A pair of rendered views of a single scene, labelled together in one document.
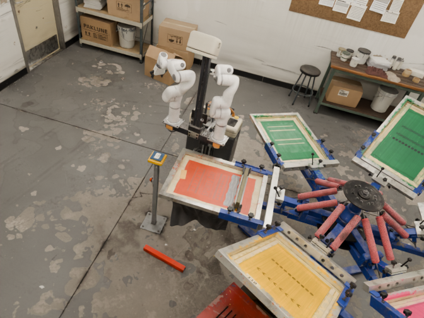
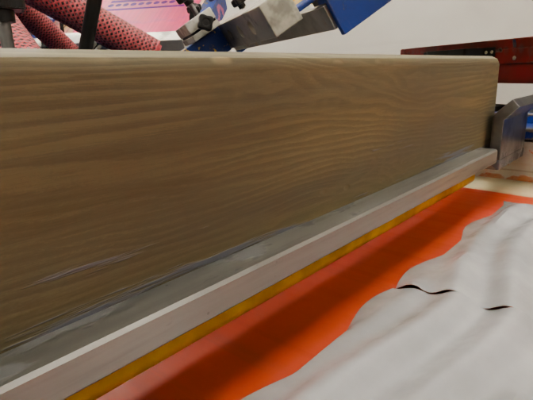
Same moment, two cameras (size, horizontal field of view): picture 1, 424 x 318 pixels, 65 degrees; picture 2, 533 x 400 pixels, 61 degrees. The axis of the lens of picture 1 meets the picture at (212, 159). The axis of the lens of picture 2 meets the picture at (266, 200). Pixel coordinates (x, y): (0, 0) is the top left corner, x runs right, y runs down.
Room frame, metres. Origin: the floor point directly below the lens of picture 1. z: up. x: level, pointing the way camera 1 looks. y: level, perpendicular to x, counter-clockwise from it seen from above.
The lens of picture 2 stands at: (2.05, -0.19, 1.05)
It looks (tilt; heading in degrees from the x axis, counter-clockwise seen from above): 16 degrees down; 215
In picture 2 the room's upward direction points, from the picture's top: 2 degrees counter-clockwise
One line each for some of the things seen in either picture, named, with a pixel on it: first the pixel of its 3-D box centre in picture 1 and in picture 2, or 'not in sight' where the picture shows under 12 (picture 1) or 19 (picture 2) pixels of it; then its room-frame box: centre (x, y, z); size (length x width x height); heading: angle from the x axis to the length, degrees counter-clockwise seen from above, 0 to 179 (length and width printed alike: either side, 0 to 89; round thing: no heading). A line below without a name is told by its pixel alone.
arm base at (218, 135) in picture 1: (220, 130); not in sight; (2.29, -0.02, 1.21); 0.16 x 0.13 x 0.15; 165
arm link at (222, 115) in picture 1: (221, 115); not in sight; (2.27, -0.01, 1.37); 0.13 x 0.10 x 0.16; 106
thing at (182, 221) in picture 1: (199, 218); not in sight; (1.68, 0.00, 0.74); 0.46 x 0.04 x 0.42; 83
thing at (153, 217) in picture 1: (155, 193); not in sight; (2.07, 0.47, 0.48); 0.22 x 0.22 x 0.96; 83
